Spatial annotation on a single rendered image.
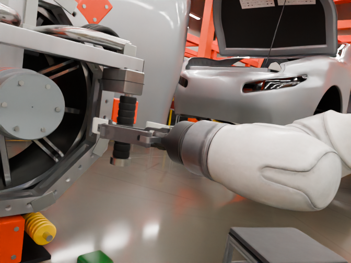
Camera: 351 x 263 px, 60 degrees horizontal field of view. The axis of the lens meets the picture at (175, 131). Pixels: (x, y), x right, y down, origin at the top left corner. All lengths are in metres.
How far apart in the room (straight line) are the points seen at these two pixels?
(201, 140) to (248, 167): 0.09
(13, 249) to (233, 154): 0.62
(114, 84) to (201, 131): 0.27
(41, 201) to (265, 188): 0.60
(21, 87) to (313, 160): 0.49
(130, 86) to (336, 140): 0.39
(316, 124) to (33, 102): 0.49
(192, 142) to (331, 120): 0.21
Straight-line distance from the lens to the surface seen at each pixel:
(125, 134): 0.51
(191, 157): 0.45
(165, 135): 0.50
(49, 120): 0.64
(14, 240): 0.85
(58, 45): 0.59
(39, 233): 0.89
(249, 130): 0.41
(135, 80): 0.64
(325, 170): 0.38
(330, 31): 3.81
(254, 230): 1.60
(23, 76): 0.62
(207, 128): 0.46
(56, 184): 0.85
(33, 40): 0.58
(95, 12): 0.86
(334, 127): 0.51
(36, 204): 0.84
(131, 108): 0.64
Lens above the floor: 0.89
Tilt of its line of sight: 5 degrees down
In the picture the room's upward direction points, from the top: 8 degrees clockwise
